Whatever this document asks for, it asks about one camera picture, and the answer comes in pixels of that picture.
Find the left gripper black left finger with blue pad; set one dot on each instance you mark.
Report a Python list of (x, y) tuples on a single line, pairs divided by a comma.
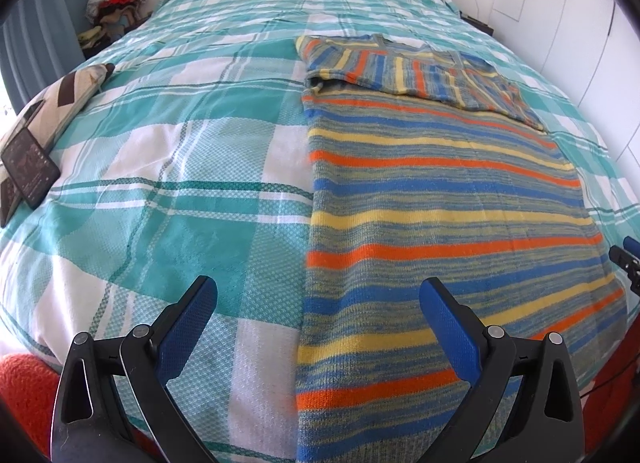
[(113, 403)]

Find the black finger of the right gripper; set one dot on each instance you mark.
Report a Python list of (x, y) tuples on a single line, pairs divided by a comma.
[(629, 264)]

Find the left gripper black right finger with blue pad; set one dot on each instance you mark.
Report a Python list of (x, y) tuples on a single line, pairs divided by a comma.
[(522, 404)]

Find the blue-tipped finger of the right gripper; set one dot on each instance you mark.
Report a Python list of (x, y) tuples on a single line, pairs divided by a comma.
[(631, 245)]

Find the striped knit sweater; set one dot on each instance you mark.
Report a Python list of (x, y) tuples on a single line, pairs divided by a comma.
[(428, 163)]

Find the pile of colourful clothes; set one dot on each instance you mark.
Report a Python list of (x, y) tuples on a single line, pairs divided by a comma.
[(109, 21)]

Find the orange fuzzy cloth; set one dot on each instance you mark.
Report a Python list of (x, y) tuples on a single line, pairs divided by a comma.
[(28, 387)]

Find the black bedside device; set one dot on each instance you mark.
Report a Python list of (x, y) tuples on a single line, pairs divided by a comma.
[(477, 24)]

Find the teal white plaid bedspread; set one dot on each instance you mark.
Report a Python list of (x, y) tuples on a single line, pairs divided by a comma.
[(192, 159)]

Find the chevron patterned cushion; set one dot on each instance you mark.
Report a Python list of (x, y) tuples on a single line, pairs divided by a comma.
[(47, 116)]

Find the blue curtain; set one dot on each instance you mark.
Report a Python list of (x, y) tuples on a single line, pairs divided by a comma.
[(39, 45)]

